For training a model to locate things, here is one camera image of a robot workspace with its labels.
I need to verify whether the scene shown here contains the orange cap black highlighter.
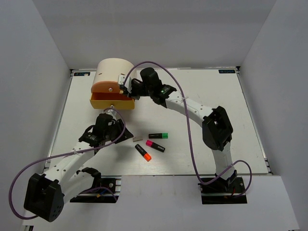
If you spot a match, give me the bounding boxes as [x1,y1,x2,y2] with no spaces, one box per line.
[135,144,152,162]

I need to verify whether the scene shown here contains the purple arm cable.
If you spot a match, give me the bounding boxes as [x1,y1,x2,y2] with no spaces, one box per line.
[122,61,252,198]
[11,108,127,220]

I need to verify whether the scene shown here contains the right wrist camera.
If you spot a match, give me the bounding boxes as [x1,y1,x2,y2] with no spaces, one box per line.
[118,74,131,94]

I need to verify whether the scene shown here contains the cream round drawer cabinet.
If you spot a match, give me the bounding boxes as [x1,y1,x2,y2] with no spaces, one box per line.
[93,58,134,84]

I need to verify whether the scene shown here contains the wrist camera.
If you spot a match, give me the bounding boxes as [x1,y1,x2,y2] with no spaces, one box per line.
[118,74,131,94]
[103,108,117,116]

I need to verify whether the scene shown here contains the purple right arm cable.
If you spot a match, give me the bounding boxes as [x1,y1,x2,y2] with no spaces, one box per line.
[122,61,252,198]

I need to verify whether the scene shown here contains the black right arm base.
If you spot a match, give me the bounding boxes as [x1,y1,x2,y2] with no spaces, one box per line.
[198,177,247,205]

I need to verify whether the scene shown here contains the yellow drawer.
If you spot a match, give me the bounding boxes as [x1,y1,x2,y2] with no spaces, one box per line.
[90,92,135,110]

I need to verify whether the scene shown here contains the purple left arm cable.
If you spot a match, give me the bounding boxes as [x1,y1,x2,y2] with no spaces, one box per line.
[11,108,127,220]

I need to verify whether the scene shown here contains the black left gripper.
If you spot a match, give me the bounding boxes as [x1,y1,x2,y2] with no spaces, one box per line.
[104,119,134,144]

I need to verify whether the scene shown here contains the green cap black highlighter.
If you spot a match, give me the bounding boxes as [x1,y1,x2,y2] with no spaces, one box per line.
[148,133,168,139]

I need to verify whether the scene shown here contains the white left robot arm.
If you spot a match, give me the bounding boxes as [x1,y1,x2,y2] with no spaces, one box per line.
[24,108,133,222]

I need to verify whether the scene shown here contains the blue right corner sticker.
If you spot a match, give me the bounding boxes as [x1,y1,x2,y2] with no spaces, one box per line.
[218,69,236,74]

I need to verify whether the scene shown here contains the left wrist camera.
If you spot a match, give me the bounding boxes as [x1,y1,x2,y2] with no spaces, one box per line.
[103,108,117,116]

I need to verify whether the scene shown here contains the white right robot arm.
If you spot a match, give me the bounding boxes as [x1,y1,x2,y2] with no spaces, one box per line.
[118,67,237,192]

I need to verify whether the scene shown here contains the pink cap black highlighter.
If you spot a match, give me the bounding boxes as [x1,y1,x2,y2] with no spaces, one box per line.
[145,140,165,153]

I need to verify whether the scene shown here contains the grey white eraser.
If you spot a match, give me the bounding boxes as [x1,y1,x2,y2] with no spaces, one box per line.
[132,136,143,142]

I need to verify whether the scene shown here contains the blue left corner sticker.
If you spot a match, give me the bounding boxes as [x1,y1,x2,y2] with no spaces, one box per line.
[74,72,90,77]

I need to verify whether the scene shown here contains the orange top drawer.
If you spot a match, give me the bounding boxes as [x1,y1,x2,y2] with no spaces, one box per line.
[91,81,120,93]

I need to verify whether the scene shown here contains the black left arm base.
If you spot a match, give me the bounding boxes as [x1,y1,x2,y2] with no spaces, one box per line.
[70,176,122,204]

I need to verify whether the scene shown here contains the blue corner sticker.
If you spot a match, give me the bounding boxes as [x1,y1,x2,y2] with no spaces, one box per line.
[218,69,236,74]
[74,72,90,77]

